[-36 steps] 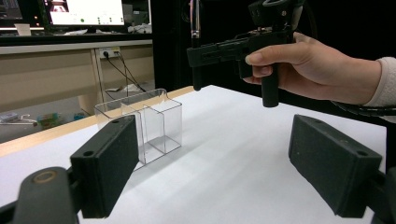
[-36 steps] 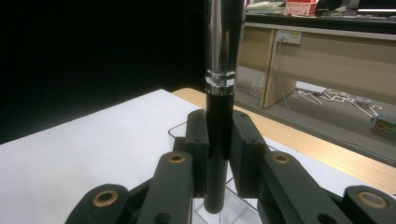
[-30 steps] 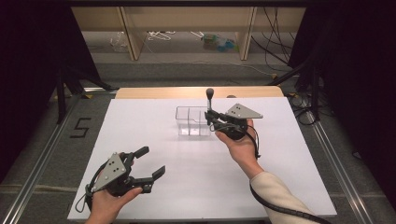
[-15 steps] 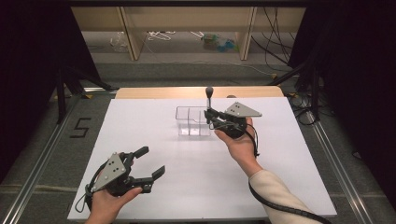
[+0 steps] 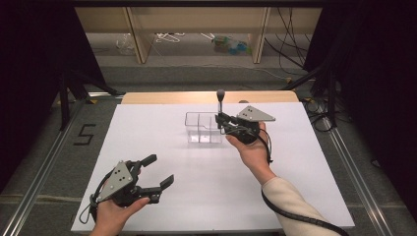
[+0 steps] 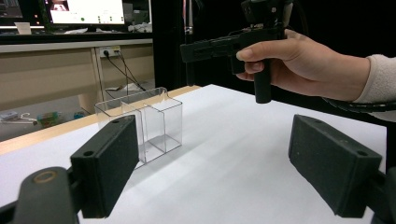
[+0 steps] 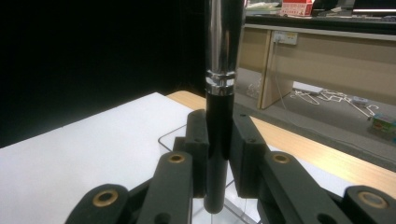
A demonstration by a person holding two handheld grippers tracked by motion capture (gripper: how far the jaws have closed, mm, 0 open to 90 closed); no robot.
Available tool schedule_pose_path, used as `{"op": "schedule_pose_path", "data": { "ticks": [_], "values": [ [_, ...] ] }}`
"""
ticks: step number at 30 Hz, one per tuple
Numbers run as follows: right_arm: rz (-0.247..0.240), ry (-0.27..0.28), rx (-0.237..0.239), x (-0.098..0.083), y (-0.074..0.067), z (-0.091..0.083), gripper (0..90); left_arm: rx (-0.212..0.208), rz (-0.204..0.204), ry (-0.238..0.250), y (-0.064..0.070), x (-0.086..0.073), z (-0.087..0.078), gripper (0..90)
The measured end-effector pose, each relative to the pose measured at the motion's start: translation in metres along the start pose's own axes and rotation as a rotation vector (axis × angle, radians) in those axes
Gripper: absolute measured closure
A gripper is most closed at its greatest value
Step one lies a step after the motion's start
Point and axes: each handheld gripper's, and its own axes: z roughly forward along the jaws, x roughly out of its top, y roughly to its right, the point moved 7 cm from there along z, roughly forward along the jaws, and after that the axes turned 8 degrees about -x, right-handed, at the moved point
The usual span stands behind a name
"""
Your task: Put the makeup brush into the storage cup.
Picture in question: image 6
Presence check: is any black curtain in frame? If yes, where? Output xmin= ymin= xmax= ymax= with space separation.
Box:
xmin=151 ymin=0 xmax=396 ymax=125

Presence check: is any white wall socket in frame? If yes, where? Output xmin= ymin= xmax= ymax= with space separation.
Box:
xmin=98 ymin=45 xmax=121 ymax=59

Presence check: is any beige wooden desk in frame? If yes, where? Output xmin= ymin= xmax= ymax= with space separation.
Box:
xmin=0 ymin=37 xmax=154 ymax=116

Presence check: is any green plastic toy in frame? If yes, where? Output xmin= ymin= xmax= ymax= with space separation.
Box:
xmin=36 ymin=110 xmax=61 ymax=129

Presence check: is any black metal stand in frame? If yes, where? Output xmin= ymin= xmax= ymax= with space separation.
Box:
xmin=182 ymin=0 xmax=197 ymax=87

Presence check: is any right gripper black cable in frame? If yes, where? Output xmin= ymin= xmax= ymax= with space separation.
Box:
xmin=321 ymin=96 xmax=396 ymax=115

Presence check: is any white board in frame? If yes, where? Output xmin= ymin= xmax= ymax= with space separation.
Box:
xmin=0 ymin=83 xmax=388 ymax=224

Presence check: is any white hanger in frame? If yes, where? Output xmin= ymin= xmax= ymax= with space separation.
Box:
xmin=0 ymin=109 xmax=39 ymax=126

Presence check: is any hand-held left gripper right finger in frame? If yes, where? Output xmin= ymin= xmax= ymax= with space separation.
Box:
xmin=288 ymin=114 xmax=383 ymax=218

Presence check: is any clear plastic divided container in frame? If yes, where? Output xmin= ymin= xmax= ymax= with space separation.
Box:
xmin=93 ymin=86 xmax=184 ymax=165

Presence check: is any bright computer monitor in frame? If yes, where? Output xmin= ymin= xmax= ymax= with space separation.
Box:
xmin=41 ymin=0 xmax=153 ymax=33

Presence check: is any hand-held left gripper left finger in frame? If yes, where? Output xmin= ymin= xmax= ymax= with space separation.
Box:
xmin=70 ymin=114 xmax=140 ymax=219

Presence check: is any dark computer monitor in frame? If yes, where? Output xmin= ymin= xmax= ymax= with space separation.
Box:
xmin=0 ymin=0 xmax=42 ymax=28

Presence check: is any crumpled white paper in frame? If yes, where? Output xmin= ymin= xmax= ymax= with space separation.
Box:
xmin=126 ymin=21 xmax=153 ymax=34

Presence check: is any wooden table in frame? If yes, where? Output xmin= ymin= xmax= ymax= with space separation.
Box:
xmin=0 ymin=84 xmax=202 ymax=157

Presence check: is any black power cable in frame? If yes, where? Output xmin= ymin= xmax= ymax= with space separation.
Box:
xmin=103 ymin=49 xmax=148 ymax=92
xmin=116 ymin=50 xmax=148 ymax=92

